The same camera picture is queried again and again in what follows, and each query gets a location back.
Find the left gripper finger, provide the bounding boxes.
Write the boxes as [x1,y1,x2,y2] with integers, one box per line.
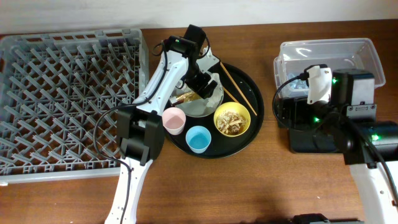
[187,82,205,99]
[203,81,218,98]

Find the white napkin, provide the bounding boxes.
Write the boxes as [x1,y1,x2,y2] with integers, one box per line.
[206,73,224,108]

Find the yellow bowl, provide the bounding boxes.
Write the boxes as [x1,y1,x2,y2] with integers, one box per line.
[213,102,251,138]

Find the pink cup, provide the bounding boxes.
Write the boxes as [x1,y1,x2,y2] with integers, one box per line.
[162,107,186,136]

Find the food scraps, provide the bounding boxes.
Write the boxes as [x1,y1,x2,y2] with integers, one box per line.
[216,111,247,136]

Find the light blue cup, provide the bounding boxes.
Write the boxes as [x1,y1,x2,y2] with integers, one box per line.
[185,126,212,154]

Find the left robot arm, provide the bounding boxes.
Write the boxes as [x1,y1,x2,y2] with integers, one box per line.
[100,25,218,223]

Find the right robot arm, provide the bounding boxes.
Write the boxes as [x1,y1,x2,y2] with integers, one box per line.
[272,64,397,223]

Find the grey dishwasher rack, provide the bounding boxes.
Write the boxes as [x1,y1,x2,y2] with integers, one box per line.
[1,28,149,185]

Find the grey plate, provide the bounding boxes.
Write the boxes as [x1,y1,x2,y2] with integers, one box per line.
[171,84,224,118]

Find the wooden chopstick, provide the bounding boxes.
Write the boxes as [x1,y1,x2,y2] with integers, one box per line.
[223,87,239,103]
[220,62,257,116]

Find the black rectangular tray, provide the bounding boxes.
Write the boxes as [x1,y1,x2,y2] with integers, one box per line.
[286,96,346,154]

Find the blue plastic wrapper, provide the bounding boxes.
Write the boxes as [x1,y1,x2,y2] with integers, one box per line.
[287,73,308,90]

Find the round black tray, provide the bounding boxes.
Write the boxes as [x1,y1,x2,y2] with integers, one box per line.
[165,63,264,159]

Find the clear plastic bin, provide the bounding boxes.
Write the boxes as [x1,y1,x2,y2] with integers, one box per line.
[274,38,386,88]

